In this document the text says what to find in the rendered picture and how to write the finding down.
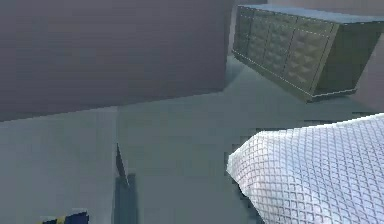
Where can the dark olive chest of drawers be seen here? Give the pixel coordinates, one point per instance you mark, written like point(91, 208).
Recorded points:
point(293, 50)

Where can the white quilted bed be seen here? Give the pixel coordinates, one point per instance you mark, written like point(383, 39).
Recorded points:
point(316, 173)

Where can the blue and yellow object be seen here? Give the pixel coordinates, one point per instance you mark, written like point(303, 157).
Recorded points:
point(70, 218)

